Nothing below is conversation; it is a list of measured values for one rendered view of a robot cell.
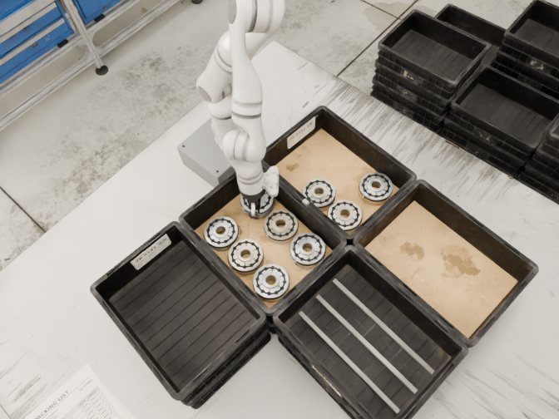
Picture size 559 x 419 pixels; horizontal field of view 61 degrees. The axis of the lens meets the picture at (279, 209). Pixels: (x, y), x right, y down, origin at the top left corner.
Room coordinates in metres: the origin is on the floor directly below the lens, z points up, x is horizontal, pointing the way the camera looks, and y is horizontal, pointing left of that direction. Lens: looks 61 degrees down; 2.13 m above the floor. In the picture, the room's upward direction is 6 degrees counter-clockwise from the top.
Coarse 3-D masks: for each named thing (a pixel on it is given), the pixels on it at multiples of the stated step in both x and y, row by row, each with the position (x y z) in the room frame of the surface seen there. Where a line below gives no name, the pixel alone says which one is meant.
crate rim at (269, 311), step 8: (264, 168) 0.81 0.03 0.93; (232, 176) 0.79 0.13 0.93; (224, 184) 0.77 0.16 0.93; (280, 184) 0.74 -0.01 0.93; (216, 192) 0.74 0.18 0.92; (288, 192) 0.71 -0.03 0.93; (200, 200) 0.72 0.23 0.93; (296, 200) 0.68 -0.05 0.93; (192, 208) 0.70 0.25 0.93; (304, 208) 0.66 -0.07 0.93; (184, 216) 0.67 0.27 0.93; (184, 224) 0.65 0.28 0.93; (328, 224) 0.59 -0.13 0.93; (192, 232) 0.62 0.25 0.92; (336, 232) 0.57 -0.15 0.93; (200, 240) 0.59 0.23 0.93; (344, 240) 0.54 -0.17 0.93; (208, 248) 0.56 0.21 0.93; (336, 248) 0.52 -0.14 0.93; (216, 256) 0.54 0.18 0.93; (328, 256) 0.50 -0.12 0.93; (224, 264) 0.51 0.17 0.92; (320, 264) 0.48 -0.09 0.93; (232, 272) 0.48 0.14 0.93; (312, 272) 0.46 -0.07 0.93; (240, 280) 0.46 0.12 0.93; (304, 280) 0.44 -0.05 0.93; (248, 288) 0.43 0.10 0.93; (296, 288) 0.42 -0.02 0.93; (256, 296) 0.41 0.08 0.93; (288, 296) 0.40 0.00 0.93; (264, 304) 0.39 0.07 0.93; (280, 304) 0.38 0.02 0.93; (272, 312) 0.36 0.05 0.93
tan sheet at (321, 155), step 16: (304, 144) 0.95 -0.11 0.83; (320, 144) 0.95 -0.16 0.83; (336, 144) 0.94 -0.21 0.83; (288, 160) 0.89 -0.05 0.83; (304, 160) 0.89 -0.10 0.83; (320, 160) 0.88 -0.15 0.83; (336, 160) 0.87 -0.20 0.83; (352, 160) 0.87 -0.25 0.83; (288, 176) 0.83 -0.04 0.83; (304, 176) 0.83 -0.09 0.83; (320, 176) 0.82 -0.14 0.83; (336, 176) 0.81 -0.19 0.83; (352, 176) 0.81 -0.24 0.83; (336, 192) 0.75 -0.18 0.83; (352, 192) 0.75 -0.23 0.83; (368, 208) 0.69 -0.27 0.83
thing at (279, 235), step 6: (276, 210) 0.69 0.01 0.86; (282, 210) 0.69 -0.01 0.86; (288, 210) 0.69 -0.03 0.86; (270, 216) 0.68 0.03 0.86; (276, 216) 0.67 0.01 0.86; (288, 216) 0.67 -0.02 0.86; (294, 216) 0.67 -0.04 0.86; (270, 222) 0.66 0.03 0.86; (294, 222) 0.65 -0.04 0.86; (270, 228) 0.64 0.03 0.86; (288, 228) 0.63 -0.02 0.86; (294, 228) 0.63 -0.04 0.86; (270, 234) 0.62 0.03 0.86; (276, 234) 0.62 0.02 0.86; (282, 234) 0.61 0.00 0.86; (288, 234) 0.61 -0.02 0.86
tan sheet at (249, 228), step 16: (224, 208) 0.74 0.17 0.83; (240, 208) 0.73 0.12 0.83; (240, 224) 0.68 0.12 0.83; (256, 224) 0.67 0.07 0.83; (256, 240) 0.62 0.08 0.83; (224, 256) 0.58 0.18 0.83; (272, 256) 0.56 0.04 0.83; (288, 256) 0.56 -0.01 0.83; (288, 272) 0.51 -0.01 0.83; (304, 272) 0.50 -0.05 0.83; (272, 304) 0.42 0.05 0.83
